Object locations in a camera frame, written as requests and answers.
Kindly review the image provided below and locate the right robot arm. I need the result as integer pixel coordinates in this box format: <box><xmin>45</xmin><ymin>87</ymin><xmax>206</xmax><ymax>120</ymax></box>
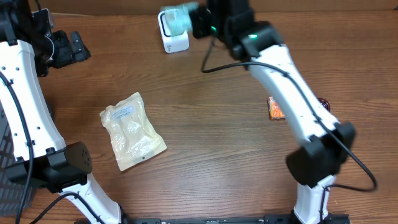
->
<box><xmin>184</xmin><ymin>1</ymin><xmax>355</xmax><ymax>223</ymax></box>

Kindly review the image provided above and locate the clear white plastic pouch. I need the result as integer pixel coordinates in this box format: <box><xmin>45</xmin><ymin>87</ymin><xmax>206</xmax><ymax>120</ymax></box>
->
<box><xmin>99</xmin><ymin>92</ymin><xmax>167</xmax><ymax>171</ymax></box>

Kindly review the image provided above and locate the grey plastic mesh basket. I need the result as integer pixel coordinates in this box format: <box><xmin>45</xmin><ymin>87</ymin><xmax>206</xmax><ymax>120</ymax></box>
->
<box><xmin>0</xmin><ymin>106</ymin><xmax>24</xmax><ymax>217</ymax></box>

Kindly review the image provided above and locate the teal crinkled snack packet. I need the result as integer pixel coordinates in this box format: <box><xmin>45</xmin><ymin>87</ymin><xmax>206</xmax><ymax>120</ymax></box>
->
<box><xmin>161</xmin><ymin>2</ymin><xmax>199</xmax><ymax>36</ymax></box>

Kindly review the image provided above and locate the brown cardboard backdrop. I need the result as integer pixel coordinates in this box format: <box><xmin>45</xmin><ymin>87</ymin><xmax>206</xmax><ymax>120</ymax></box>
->
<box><xmin>39</xmin><ymin>0</ymin><xmax>397</xmax><ymax>16</ymax></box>

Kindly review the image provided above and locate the white barcode scanner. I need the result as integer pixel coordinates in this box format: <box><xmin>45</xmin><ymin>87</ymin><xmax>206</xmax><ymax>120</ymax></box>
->
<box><xmin>158</xmin><ymin>11</ymin><xmax>190</xmax><ymax>54</ymax></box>

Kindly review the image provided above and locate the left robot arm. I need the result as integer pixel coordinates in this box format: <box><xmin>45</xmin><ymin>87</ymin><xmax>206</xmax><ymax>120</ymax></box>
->
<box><xmin>1</xmin><ymin>1</ymin><xmax>127</xmax><ymax>223</ymax></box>

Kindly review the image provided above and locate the orange tissue pack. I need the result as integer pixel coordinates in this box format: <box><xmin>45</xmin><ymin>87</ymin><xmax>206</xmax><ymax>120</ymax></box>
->
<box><xmin>267</xmin><ymin>96</ymin><xmax>285</xmax><ymax>120</ymax></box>

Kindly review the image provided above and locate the green lidded container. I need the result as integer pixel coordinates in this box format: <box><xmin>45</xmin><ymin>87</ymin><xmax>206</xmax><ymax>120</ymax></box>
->
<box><xmin>318</xmin><ymin>98</ymin><xmax>331</xmax><ymax>112</ymax></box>

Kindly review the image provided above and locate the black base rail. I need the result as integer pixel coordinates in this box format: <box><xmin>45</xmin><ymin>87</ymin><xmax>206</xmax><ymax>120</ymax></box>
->
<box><xmin>74</xmin><ymin>213</ymin><xmax>351</xmax><ymax>224</ymax></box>

